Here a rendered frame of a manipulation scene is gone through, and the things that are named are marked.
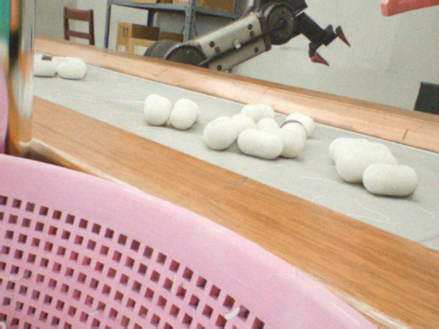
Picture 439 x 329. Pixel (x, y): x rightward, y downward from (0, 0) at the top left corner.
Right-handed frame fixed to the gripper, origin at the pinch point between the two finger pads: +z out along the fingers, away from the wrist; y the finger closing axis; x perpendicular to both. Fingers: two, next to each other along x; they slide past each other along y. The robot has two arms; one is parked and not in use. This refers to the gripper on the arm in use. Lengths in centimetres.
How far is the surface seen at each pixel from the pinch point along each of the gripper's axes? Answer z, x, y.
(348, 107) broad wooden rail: 4.2, 9.7, -3.4
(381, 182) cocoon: 21.3, -2.7, 11.1
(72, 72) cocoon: 17.6, 0.6, -32.2
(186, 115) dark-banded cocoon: 21.3, -3.1, -5.1
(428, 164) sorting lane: 11.5, 6.5, 8.6
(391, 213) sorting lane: 23.3, -3.2, 12.7
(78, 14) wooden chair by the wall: -126, 107, -353
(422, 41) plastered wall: -157, 119, -78
